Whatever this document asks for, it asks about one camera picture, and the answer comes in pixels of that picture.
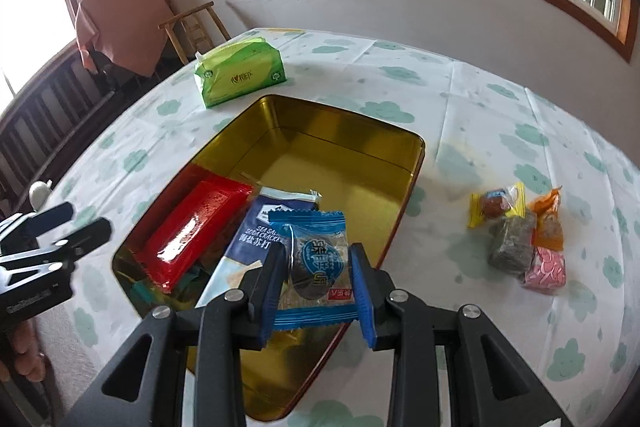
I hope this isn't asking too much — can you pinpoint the orange snack packet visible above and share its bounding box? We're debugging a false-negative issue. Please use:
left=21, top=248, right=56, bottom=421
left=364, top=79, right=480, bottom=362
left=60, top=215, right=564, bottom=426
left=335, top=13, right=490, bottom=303
left=527, top=187, right=566, bottom=252

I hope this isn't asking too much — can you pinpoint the bright side window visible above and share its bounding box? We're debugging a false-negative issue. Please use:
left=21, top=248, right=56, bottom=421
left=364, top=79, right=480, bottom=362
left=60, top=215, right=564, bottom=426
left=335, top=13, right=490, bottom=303
left=0, top=0, right=76, bottom=98

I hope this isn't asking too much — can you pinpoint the dark green cake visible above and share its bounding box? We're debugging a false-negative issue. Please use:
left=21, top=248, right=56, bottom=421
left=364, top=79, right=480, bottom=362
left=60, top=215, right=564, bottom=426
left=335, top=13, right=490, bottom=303
left=487, top=209, right=538, bottom=270

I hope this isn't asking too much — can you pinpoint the wooden chair with orange cloth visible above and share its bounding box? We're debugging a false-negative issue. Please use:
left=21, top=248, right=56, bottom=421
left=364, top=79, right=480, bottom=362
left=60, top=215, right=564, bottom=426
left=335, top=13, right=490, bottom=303
left=75, top=0, right=173, bottom=78

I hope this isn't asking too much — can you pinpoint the pink candy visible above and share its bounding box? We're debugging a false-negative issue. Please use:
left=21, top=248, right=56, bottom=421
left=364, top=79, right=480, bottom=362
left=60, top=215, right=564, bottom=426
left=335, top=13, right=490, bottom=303
left=523, top=246, right=567, bottom=290

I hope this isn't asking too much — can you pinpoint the green tissue pack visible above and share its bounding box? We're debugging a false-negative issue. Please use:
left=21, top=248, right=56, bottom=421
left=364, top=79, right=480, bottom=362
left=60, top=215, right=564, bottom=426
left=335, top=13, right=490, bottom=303
left=192, top=36, right=288, bottom=109

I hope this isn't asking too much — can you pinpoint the blue cookie packet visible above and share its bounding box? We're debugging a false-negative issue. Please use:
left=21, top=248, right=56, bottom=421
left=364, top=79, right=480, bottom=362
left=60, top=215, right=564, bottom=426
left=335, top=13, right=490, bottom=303
left=267, top=209, right=361, bottom=333

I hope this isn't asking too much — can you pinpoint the dark blue soda cracker packet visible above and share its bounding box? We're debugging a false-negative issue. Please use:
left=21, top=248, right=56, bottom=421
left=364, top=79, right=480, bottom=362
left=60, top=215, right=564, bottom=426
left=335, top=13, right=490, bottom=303
left=195, top=186, right=321, bottom=308

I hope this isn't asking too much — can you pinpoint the gold tin box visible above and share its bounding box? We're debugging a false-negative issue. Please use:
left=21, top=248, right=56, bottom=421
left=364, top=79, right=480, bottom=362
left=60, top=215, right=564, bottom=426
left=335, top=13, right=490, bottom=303
left=111, top=94, right=427, bottom=423

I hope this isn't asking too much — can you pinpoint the white round object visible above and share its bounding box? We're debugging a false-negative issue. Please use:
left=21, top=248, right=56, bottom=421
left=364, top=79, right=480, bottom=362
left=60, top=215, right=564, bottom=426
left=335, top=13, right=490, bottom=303
left=28, top=181, right=53, bottom=210

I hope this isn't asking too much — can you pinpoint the yellow cake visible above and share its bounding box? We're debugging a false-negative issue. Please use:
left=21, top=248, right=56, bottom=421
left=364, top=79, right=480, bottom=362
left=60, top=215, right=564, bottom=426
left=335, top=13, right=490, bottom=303
left=467, top=182, right=527, bottom=229

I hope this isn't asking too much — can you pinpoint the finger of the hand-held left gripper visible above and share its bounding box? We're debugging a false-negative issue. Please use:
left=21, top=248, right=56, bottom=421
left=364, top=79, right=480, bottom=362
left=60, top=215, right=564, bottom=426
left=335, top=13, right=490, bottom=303
left=30, top=217, right=114, bottom=276
left=0, top=202, right=75, bottom=254

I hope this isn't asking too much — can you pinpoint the dark wooden bench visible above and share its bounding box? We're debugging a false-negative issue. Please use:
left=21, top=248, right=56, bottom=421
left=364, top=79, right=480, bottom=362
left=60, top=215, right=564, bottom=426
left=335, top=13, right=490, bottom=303
left=0, top=42, right=166, bottom=218

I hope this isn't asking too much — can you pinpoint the person's left hand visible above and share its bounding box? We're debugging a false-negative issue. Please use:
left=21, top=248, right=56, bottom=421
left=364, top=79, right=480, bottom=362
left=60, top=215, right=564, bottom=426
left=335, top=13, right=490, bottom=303
left=0, top=319, right=49, bottom=383

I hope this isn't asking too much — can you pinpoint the red snack packet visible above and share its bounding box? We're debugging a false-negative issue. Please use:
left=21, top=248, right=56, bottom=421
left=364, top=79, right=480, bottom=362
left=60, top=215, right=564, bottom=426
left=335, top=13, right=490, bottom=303
left=134, top=179, right=255, bottom=292

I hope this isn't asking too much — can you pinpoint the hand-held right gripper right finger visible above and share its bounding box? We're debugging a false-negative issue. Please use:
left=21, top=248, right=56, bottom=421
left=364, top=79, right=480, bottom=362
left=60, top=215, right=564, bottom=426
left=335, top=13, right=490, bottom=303
left=348, top=243, right=576, bottom=427

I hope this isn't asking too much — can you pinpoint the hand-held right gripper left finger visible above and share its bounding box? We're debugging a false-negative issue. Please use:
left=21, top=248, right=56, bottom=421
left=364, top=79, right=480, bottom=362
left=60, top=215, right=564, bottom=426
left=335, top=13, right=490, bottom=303
left=65, top=247, right=288, bottom=427

